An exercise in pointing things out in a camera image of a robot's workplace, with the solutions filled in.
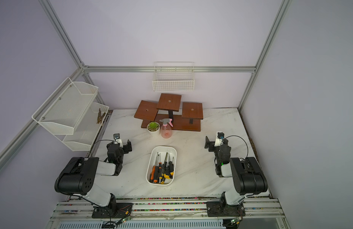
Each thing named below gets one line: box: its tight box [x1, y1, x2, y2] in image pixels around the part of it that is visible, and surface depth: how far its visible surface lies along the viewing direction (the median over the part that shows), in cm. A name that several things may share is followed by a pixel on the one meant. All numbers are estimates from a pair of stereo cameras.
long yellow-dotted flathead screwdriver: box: [160, 152, 168, 185], surface depth 84 cm
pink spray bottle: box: [159, 118, 174, 139], surface depth 100 cm
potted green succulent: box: [146, 121, 161, 137], surface depth 100 cm
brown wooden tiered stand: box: [134, 93, 204, 132], surface depth 100 cm
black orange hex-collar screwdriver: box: [158, 152, 163, 184], surface depth 85 cm
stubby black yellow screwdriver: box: [168, 156, 175, 179], surface depth 88 cm
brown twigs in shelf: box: [96, 107, 106, 125], surface depth 100 cm
